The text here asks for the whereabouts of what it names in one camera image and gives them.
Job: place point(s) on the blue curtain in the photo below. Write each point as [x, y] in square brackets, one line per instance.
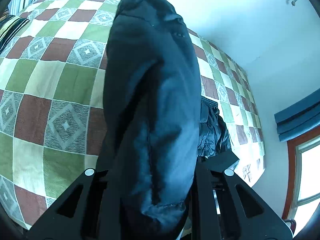
[297, 120]

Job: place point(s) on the black quilted jacket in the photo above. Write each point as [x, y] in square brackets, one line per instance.
[150, 92]

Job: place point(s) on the brown framed window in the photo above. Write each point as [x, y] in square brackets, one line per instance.
[292, 170]

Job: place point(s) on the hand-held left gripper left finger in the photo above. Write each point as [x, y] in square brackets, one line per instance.
[75, 205]

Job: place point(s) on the checkered bedspread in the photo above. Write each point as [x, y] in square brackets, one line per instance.
[62, 80]

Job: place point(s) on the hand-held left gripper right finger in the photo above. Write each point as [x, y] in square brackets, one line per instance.
[237, 205]

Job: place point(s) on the striped pillow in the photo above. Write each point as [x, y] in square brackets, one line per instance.
[11, 28]

